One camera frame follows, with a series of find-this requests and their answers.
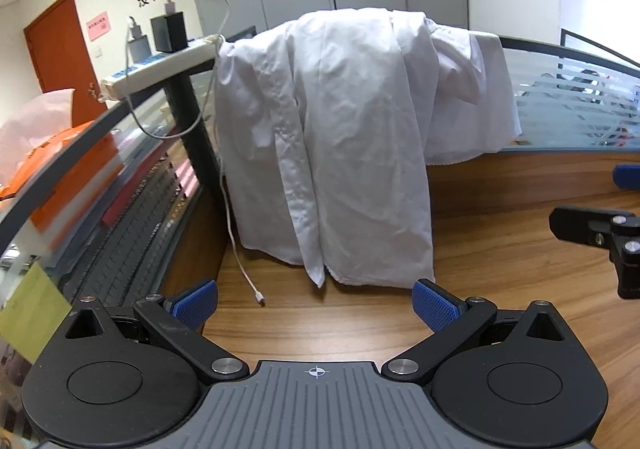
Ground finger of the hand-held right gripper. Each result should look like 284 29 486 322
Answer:
549 205 640 301
613 165 640 191

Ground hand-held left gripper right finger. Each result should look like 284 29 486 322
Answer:
381 278 569 386

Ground white power strip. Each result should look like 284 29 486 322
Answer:
100 35 226 102

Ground black power adapter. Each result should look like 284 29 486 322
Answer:
150 13 188 53

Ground pink paper notice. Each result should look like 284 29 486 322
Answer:
86 10 111 42

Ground yellow sticky note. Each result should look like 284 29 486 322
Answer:
0 263 73 365

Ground orange package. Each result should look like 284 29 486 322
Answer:
0 122 126 232

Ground grey power adapter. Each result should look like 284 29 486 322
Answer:
125 16 152 66

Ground brown wooden door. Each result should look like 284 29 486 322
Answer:
24 0 109 125

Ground black partition post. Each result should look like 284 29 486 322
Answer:
164 63 227 190

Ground pink plastic bag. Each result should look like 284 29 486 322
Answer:
0 88 77 180

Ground white charging cable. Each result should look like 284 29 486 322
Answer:
122 0 267 306

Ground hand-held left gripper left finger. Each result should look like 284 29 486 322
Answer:
64 279 250 386

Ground draped white garments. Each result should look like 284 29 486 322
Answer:
214 6 523 291

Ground striped glass partition panel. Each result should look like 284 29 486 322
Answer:
0 69 223 380
500 33 640 152

